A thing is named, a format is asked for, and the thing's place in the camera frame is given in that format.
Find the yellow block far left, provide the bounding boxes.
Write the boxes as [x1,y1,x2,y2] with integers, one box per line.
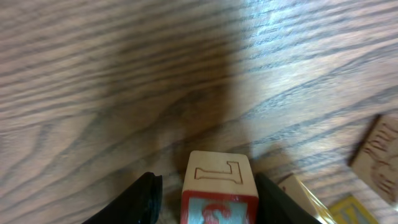
[278,174,336,224]

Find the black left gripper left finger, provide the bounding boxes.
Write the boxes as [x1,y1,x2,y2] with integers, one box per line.
[83,172,162,224]

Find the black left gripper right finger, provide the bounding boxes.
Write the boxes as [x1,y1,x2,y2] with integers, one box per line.
[254,174,320,224]

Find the red number three block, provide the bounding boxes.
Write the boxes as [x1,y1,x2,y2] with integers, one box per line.
[180,151,259,224]

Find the yellow block letter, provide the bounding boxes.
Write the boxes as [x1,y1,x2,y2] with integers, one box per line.
[329,195,379,224]

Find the wooden block crossed picture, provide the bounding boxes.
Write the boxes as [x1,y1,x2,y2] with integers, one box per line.
[350,115,397,209]

